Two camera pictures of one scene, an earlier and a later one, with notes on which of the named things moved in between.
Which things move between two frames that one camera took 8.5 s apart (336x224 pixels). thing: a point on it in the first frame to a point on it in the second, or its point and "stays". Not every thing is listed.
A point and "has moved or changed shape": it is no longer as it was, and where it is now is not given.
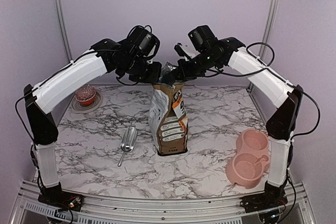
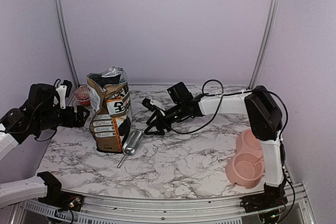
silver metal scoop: x=128 y=141 has moved or changed shape
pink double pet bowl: x=246 y=167 stays
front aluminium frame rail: x=297 y=209 stays
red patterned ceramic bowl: x=85 y=95 stays
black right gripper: x=185 y=71 to x=160 y=119
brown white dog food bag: x=168 y=117 to x=109 y=98
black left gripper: x=153 y=75 to x=79 y=121
